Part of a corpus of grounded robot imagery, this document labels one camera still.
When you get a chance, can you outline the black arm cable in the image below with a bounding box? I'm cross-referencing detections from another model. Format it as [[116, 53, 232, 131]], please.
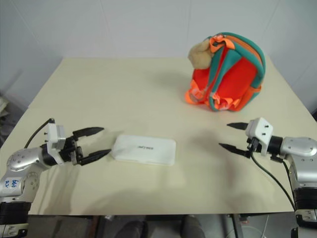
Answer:
[[249, 145, 297, 212], [24, 118, 55, 150]]

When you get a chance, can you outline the grey metal table leg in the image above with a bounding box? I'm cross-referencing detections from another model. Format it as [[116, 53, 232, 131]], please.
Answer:
[[224, 213, 245, 238]]

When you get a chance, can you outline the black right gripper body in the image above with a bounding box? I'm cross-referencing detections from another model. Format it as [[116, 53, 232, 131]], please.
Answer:
[[246, 137, 260, 160]]

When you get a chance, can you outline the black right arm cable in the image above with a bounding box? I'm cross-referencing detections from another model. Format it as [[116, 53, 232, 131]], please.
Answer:
[[249, 145, 297, 212]]

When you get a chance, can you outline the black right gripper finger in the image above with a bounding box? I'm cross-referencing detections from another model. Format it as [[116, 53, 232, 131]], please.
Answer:
[[226, 121, 249, 130], [218, 142, 251, 159]]

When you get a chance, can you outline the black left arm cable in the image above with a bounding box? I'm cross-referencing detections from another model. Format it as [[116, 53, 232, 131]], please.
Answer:
[[24, 118, 55, 150]]

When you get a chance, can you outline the thin white cable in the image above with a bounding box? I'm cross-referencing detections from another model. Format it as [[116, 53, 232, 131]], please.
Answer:
[[256, 213, 271, 238]]

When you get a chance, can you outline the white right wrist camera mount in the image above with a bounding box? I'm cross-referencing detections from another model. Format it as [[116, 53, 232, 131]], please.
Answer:
[[245, 117, 274, 157]]

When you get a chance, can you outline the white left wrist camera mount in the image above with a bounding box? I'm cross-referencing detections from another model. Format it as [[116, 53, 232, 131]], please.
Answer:
[[45, 123, 66, 166]]

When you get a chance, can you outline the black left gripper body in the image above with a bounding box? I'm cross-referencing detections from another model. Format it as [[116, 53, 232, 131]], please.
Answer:
[[58, 134, 84, 167]]

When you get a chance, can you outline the white pencil case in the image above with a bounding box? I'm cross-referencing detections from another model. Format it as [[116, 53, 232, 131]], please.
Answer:
[[109, 134, 178, 167]]

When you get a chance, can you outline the orange and teal backpack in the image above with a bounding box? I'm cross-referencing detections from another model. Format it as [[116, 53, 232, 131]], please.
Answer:
[[184, 31, 266, 113]]

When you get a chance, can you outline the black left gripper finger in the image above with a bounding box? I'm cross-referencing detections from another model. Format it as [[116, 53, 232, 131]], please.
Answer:
[[79, 148, 113, 166], [72, 126, 105, 138]]

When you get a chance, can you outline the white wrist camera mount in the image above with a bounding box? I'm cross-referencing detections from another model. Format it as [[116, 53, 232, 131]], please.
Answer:
[[245, 117, 274, 157], [45, 123, 66, 166]]

